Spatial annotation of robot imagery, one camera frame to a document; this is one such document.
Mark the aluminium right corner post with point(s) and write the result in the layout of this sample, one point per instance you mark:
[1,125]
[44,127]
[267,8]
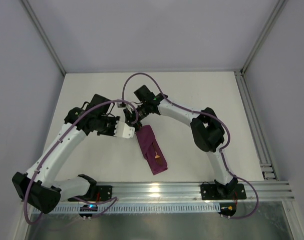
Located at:
[268,26]

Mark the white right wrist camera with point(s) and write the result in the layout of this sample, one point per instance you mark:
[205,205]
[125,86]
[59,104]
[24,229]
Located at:
[121,105]

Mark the aluminium rail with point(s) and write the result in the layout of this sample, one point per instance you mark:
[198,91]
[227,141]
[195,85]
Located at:
[179,192]
[262,151]

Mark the purple satin napkin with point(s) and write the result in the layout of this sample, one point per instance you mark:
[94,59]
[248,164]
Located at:
[146,137]

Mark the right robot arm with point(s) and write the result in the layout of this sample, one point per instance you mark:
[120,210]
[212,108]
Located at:
[207,132]

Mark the aluminium corner post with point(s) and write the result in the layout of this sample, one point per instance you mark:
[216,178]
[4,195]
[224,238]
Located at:
[42,34]
[268,26]

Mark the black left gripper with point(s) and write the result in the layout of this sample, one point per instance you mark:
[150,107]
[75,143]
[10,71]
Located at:
[110,128]

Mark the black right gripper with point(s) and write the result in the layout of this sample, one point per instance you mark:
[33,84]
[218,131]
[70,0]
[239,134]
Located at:
[131,116]

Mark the aluminium right side rail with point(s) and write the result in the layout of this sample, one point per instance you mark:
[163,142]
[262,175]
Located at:
[262,151]

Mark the slotted grey cable duct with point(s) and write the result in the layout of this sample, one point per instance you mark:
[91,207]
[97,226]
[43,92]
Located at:
[138,208]

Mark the aluminium left corner post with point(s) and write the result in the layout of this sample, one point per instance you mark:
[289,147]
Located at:
[42,34]

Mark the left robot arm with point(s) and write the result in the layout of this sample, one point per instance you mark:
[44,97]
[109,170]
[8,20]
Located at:
[38,185]

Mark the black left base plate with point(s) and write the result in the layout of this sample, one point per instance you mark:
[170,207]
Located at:
[98,193]

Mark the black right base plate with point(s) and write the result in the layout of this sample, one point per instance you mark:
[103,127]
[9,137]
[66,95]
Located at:
[209,191]

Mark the copper fork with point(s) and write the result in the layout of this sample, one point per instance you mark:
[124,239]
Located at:
[158,156]

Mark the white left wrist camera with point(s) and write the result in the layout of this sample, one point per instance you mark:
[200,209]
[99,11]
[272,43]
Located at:
[122,130]

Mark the aluminium front rail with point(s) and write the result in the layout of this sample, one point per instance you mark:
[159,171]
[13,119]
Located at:
[179,192]

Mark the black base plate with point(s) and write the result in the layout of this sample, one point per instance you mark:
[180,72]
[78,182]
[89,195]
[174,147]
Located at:
[209,191]
[98,193]

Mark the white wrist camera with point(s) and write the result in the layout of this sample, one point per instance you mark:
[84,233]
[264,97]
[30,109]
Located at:
[122,130]
[121,105]

